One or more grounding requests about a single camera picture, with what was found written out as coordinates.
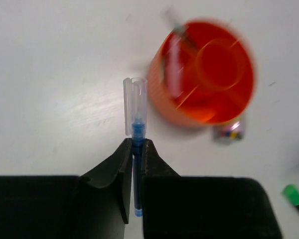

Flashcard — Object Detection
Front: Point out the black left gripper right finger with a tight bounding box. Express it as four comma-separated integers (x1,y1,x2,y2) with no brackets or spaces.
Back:
142,139,283,239

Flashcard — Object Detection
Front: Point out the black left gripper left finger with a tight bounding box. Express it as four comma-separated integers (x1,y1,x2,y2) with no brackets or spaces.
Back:
0,138,132,239

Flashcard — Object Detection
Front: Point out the green highlighter marker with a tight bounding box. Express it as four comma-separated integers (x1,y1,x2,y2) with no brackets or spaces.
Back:
282,184,299,213

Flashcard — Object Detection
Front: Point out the blue gel pen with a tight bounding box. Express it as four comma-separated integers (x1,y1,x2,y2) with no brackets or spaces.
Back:
123,78,148,217

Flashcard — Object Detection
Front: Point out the pink highlighter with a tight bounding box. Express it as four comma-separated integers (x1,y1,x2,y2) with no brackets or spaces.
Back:
166,35,183,99

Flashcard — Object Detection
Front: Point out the green gel pen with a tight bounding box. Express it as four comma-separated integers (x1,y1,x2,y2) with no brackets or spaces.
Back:
161,9,200,50

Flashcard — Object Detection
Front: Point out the pink lid marker tube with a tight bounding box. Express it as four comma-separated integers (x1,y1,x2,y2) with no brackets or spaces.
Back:
213,118,246,144

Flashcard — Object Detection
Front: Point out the orange round organizer container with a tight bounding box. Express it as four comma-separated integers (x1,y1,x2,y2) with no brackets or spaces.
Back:
148,18,257,128

